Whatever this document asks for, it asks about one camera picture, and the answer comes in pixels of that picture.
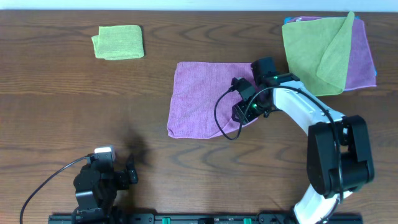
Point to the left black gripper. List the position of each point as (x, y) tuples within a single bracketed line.
[(131, 174)]

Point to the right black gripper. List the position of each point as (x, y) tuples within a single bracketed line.
[(241, 111)]

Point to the purple microfiber cloth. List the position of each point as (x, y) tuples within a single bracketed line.
[(197, 108)]

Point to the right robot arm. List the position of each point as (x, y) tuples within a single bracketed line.
[(339, 159)]

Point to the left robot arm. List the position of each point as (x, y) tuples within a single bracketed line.
[(96, 188)]

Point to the flat green cloth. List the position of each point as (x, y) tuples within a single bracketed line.
[(318, 52)]

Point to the blue cloth at bottom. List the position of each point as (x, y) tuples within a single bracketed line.
[(361, 69)]

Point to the lower purple cloth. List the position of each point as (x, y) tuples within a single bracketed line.
[(329, 54)]

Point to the folded green cloth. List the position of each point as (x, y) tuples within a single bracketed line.
[(119, 42)]

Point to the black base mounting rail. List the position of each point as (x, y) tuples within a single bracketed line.
[(148, 218)]

